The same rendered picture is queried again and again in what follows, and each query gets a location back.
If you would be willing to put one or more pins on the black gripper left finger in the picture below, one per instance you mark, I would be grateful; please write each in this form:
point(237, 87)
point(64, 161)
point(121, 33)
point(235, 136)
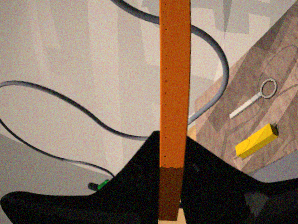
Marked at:
point(131, 197)

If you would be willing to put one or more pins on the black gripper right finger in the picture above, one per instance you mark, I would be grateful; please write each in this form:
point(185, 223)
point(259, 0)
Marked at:
point(213, 192)

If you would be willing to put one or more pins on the grey rod with loop end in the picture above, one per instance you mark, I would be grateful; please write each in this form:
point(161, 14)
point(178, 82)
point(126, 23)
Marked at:
point(255, 98)

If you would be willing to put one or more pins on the orange long bar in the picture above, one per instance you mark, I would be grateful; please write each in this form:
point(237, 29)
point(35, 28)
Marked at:
point(175, 55)

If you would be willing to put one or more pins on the yellow rectangular block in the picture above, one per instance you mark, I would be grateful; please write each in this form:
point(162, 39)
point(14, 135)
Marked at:
point(256, 141)

